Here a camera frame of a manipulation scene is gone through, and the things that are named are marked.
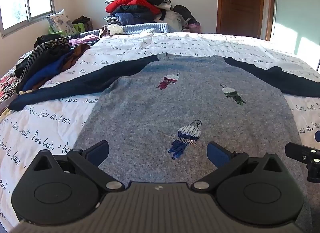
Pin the floral pillow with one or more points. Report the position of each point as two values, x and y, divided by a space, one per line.
61 21

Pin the brown wooden door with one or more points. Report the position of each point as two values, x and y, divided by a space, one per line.
240 5

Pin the red floral cloth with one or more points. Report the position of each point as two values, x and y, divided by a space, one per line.
7 85

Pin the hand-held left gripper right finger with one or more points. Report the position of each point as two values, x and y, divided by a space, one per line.
217 154

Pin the frosted sliding door floral trim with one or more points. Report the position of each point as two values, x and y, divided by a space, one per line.
295 10

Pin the pile of striped dark clothes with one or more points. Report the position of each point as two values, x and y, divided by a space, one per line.
50 57

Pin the dark bag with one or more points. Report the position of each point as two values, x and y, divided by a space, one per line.
82 19

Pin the white crumpled cloth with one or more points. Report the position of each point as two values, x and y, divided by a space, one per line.
115 29

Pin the light blue quilted blanket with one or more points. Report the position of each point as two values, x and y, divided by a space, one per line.
145 27

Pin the tall clothes heap with red jacket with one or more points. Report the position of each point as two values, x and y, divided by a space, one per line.
132 0

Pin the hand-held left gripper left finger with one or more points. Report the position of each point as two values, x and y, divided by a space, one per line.
100 153

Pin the white script-printed bedspread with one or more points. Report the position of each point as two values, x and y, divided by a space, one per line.
187 42

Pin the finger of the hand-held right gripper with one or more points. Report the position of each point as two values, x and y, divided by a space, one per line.
318 136
297 150

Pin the grey sweater with navy sleeves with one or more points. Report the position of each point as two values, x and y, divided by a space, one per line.
155 103

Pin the green plastic chair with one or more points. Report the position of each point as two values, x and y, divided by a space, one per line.
80 26

